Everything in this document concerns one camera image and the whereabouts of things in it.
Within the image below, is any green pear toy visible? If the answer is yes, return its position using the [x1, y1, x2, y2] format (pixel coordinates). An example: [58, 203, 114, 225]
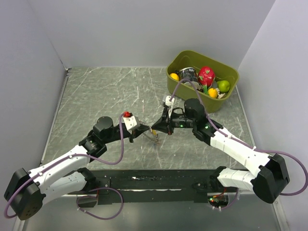
[217, 80, 231, 93]

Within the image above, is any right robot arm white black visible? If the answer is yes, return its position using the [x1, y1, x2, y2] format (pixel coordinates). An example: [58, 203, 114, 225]
[152, 99, 289, 204]

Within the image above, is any black printed cup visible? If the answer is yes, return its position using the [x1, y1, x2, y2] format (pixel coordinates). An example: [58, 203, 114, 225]
[179, 67, 201, 89]

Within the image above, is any yellow lemon toy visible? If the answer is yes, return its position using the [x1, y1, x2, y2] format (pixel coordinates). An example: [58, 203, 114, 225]
[207, 88, 218, 99]
[169, 73, 180, 81]

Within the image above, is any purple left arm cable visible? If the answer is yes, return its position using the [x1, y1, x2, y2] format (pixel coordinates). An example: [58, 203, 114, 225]
[4, 113, 128, 219]

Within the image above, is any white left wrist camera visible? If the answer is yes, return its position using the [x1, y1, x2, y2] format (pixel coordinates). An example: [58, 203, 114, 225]
[123, 112, 140, 131]

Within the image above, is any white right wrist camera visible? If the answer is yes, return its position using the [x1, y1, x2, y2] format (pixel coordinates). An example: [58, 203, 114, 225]
[163, 95, 175, 117]

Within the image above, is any metal disc keyring with rings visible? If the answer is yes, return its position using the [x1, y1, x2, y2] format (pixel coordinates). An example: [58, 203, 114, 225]
[142, 128, 161, 146]

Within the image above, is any red dragon fruit toy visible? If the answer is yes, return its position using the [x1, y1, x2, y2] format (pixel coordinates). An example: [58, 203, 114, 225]
[198, 66, 216, 88]

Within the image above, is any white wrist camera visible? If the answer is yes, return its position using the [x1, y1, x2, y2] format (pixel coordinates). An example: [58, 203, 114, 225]
[123, 112, 140, 131]
[163, 95, 175, 117]

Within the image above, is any yellow lemon toy left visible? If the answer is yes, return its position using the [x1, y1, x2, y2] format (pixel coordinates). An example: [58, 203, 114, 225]
[169, 73, 180, 81]

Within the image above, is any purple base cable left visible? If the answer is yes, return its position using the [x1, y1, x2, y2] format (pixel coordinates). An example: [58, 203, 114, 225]
[76, 187, 124, 220]

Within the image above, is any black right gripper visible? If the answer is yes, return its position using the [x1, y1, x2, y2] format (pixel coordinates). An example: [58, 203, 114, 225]
[151, 107, 195, 135]

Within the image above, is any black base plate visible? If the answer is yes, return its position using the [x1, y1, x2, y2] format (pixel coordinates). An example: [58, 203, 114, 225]
[66, 168, 241, 205]

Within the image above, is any aluminium rail frame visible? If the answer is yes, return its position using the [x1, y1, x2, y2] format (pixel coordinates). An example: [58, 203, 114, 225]
[23, 175, 279, 198]

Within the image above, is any yellow lemon toy right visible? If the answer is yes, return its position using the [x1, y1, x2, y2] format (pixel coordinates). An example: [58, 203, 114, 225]
[207, 88, 218, 99]

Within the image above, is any olive green plastic bin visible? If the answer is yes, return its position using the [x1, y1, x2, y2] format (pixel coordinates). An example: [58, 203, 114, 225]
[166, 50, 239, 113]

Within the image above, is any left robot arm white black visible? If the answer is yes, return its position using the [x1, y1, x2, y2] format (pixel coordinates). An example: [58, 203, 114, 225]
[4, 113, 150, 220]

